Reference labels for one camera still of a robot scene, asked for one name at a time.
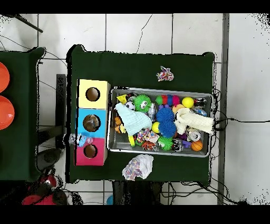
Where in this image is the black rod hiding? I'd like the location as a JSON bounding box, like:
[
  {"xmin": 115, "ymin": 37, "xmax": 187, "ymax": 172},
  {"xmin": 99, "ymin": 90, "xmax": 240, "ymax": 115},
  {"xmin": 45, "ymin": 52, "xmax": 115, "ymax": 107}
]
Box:
[{"xmin": 12, "ymin": 14, "xmax": 44, "ymax": 33}]

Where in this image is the wooden box with three holes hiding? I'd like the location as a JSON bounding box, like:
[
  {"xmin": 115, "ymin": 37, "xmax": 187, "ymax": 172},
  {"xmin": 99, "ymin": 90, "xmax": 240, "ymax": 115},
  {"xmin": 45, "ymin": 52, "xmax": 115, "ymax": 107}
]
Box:
[{"xmin": 75, "ymin": 79, "xmax": 111, "ymax": 166}]

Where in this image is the mint green waffle cloth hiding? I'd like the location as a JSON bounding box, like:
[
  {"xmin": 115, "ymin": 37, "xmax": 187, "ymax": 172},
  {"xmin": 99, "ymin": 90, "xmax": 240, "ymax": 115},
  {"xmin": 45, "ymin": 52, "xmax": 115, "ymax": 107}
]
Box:
[{"xmin": 114, "ymin": 102, "xmax": 152, "ymax": 136}]

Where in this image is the blue spiky ball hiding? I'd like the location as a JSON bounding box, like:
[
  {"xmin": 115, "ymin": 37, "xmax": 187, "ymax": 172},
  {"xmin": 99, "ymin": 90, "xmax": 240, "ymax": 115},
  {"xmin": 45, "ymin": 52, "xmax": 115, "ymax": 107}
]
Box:
[
  {"xmin": 159, "ymin": 120, "xmax": 178, "ymax": 139},
  {"xmin": 155, "ymin": 106, "xmax": 176, "ymax": 123}
]

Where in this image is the yellow cheese wedge toy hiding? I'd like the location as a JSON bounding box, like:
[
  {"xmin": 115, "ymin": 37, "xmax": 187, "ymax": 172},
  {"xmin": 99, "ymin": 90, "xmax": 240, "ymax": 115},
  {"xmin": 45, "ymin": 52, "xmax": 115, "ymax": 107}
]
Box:
[{"xmin": 117, "ymin": 94, "xmax": 128, "ymax": 105}]

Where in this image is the side table with green cloth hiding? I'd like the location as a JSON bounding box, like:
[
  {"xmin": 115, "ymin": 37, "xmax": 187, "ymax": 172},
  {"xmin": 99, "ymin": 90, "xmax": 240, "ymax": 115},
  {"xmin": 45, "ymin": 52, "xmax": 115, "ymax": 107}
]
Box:
[{"xmin": 0, "ymin": 47, "xmax": 47, "ymax": 183}]

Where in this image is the orange round disc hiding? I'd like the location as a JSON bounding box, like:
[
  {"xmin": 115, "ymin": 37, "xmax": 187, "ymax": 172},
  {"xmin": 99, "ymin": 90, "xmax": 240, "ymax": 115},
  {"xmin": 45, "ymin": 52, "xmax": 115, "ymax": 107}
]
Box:
[{"xmin": 172, "ymin": 104, "xmax": 185, "ymax": 114}]

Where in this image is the orange plastic building block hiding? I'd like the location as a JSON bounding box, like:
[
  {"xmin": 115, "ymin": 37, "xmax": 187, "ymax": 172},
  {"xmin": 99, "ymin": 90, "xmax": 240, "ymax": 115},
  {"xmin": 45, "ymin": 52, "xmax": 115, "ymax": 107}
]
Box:
[{"xmin": 113, "ymin": 116, "xmax": 127, "ymax": 134}]

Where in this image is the wire mesh bin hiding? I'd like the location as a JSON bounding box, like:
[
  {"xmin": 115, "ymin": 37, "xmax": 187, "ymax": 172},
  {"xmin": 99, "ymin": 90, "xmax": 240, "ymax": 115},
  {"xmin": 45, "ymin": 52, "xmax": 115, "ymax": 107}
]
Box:
[{"xmin": 107, "ymin": 87, "xmax": 213, "ymax": 158}]

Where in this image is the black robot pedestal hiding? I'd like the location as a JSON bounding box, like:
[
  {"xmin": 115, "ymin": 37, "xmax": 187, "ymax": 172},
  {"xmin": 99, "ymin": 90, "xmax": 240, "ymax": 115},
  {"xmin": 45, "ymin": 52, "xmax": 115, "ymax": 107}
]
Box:
[{"xmin": 112, "ymin": 181, "xmax": 165, "ymax": 206}]

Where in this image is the orange striped tiger toy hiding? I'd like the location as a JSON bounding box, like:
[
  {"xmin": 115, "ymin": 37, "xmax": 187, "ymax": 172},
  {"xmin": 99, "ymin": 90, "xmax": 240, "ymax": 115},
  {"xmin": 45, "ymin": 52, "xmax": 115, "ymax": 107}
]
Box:
[{"xmin": 141, "ymin": 141, "xmax": 158, "ymax": 152}]

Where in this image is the crushed silver can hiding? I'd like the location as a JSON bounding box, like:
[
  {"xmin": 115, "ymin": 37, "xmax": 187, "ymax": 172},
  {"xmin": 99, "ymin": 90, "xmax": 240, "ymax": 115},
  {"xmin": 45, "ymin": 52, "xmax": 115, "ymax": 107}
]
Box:
[{"xmin": 188, "ymin": 129, "xmax": 203, "ymax": 142}]

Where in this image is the crushed clear plastic bottle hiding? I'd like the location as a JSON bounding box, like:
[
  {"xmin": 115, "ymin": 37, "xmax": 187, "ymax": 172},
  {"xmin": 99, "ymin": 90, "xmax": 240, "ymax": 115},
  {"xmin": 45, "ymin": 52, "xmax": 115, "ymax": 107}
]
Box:
[{"xmin": 68, "ymin": 133, "xmax": 95, "ymax": 148}]

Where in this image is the small orange basketball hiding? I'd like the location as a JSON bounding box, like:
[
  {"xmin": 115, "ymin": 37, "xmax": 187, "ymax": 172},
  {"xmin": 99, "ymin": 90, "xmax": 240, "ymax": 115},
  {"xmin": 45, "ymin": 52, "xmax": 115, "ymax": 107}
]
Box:
[{"xmin": 190, "ymin": 139, "xmax": 204, "ymax": 152}]

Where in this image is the green fuzzy toy with eyes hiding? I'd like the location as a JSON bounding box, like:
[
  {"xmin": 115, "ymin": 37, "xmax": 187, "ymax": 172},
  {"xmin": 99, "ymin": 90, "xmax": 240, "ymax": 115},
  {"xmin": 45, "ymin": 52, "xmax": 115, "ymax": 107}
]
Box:
[{"xmin": 133, "ymin": 94, "xmax": 152, "ymax": 113}]

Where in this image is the grey robot toy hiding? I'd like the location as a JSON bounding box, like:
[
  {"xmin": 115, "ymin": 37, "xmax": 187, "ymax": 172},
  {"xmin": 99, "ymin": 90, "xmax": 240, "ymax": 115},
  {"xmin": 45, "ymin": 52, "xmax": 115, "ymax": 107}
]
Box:
[{"xmin": 147, "ymin": 102, "xmax": 158, "ymax": 121}]

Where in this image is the cream waffle cloth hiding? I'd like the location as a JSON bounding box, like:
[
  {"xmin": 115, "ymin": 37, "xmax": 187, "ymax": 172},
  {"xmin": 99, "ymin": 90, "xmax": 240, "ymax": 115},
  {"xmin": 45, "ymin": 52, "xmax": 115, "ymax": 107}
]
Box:
[{"xmin": 173, "ymin": 108, "xmax": 216, "ymax": 136}]

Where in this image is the black power cable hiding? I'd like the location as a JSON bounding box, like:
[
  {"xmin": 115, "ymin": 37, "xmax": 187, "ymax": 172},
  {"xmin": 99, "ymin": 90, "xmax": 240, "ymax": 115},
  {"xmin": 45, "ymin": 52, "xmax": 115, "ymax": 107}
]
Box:
[{"xmin": 213, "ymin": 117, "xmax": 270, "ymax": 128}]

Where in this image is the orange bowl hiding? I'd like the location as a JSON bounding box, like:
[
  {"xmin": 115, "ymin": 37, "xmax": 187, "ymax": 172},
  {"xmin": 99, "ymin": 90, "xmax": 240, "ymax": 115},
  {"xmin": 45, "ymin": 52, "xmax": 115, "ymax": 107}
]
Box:
[
  {"xmin": 0, "ymin": 62, "xmax": 11, "ymax": 94},
  {"xmin": 0, "ymin": 95, "xmax": 15, "ymax": 130}
]

